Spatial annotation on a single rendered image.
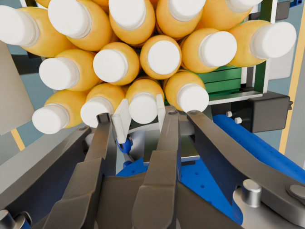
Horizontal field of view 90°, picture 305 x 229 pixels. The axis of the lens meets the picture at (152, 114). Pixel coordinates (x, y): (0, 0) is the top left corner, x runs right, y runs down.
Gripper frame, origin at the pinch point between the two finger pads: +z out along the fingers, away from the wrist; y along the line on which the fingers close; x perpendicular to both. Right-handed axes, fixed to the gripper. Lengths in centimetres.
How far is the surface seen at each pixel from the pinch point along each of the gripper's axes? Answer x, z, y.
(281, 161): -42, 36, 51
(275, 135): -77, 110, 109
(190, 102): -0.2, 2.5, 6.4
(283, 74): -2.8, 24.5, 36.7
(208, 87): -2.6, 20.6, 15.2
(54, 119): 0.2, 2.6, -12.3
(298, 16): 20, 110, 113
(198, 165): -15.4, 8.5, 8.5
